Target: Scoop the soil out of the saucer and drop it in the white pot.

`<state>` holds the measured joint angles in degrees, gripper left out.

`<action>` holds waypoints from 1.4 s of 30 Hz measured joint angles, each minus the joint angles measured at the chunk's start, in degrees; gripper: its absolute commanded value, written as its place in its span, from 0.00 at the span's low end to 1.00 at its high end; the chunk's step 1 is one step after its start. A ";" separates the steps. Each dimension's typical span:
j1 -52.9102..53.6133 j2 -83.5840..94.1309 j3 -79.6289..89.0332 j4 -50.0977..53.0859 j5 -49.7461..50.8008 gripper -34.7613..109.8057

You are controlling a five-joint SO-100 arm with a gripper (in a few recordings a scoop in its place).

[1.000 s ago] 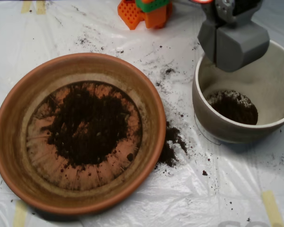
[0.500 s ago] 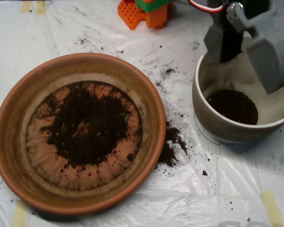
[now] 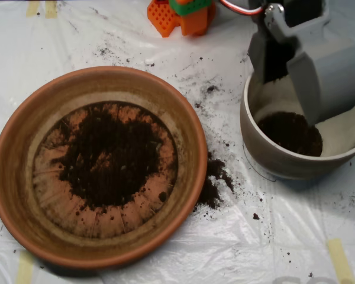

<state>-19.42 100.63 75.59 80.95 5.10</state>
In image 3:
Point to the terracotta clay saucer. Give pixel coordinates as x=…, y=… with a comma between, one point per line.
x=17, y=177

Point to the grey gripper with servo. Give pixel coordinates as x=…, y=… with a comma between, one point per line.
x=323, y=80

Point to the dark soil pile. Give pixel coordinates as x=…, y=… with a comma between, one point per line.
x=112, y=165

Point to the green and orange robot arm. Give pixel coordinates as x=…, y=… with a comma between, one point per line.
x=195, y=23

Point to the beige masking tape strip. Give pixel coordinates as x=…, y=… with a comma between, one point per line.
x=340, y=260
x=51, y=10
x=25, y=269
x=32, y=9

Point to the white ceramic pot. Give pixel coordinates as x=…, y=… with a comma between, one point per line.
x=284, y=168

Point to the white plastic cover sheet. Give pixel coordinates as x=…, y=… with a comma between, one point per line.
x=254, y=251

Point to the spilled dark soil heap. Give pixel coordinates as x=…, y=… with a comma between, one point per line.
x=211, y=189

